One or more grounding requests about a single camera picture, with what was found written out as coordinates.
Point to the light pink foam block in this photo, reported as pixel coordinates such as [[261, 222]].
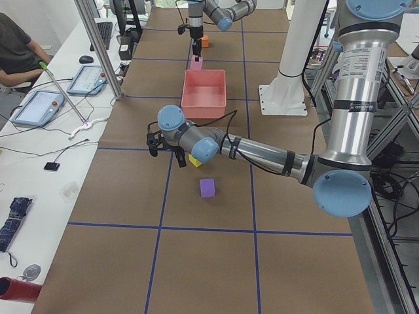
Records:
[[196, 63]]

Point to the black keyboard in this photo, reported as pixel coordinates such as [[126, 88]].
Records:
[[106, 30]]

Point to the black computer mouse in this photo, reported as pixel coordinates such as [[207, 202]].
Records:
[[86, 59]]

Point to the blue teach pendant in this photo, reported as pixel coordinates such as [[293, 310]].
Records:
[[88, 81], [39, 109]]

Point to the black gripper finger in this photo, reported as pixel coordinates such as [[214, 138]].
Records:
[[196, 49], [180, 156]]

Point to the purple foam block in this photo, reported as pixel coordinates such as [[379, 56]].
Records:
[[207, 188]]

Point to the pink plastic bin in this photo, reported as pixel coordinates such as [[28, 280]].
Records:
[[204, 94]]

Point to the far blue teach pendant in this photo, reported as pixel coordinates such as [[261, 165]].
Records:
[[88, 81]]

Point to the aluminium frame post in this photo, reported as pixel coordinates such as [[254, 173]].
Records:
[[89, 22]]

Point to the near blue teach pendant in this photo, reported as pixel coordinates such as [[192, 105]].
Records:
[[39, 109]]

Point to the yellow foam block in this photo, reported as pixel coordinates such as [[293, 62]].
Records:
[[195, 162]]

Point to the metal rod green tip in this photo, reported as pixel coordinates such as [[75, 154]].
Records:
[[52, 78]]

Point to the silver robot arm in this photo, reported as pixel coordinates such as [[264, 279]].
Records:
[[222, 18], [339, 176]]

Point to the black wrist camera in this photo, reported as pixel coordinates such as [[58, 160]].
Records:
[[182, 28], [154, 142]]

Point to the folded dark blue umbrella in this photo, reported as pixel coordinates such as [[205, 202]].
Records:
[[18, 210]]

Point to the small black device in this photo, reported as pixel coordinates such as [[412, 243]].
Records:
[[51, 166]]

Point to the white camera stand base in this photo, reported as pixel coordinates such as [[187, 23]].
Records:
[[284, 96]]

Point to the red cylinder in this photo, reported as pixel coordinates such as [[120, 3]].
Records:
[[19, 291]]

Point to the orange foam block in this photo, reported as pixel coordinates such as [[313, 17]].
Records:
[[205, 41]]

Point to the seated person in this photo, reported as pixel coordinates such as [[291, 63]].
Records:
[[20, 55]]

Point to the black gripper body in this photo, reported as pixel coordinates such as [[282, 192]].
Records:
[[179, 158], [196, 33]]

